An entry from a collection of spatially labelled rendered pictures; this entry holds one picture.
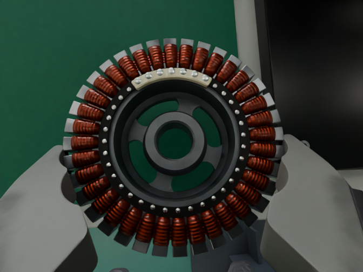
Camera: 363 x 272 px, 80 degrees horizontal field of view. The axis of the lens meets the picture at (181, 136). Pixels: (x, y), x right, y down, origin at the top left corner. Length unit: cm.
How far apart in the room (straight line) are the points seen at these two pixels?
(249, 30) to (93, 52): 15
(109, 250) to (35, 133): 84
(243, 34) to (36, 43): 19
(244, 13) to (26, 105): 22
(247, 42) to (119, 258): 93
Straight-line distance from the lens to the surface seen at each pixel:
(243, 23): 24
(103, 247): 103
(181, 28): 23
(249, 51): 23
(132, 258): 102
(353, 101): 23
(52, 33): 25
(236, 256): 100
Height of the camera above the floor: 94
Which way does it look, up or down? 82 degrees down
